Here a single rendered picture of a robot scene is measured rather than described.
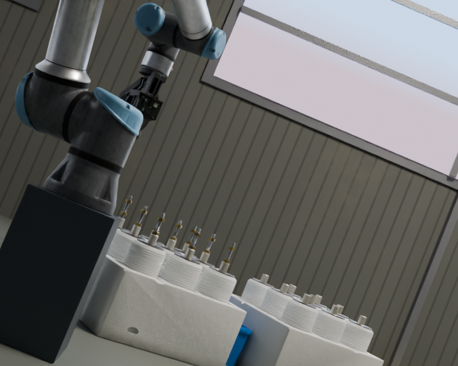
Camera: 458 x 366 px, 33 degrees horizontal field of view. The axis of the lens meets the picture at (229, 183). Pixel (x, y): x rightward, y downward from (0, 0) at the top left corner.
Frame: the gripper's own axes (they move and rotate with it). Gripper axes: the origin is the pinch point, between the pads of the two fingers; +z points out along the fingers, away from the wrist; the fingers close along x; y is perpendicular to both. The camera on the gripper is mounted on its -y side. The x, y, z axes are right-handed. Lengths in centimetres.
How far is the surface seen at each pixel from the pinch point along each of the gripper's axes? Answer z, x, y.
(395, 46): -112, 172, -131
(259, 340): 36, 64, 1
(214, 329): 36, 41, 12
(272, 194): -16, 147, -147
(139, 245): 22.2, 13.0, 6.8
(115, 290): 34.3, 9.4, 11.6
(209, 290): 26.7, 37.1, 7.5
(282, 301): 23, 70, -3
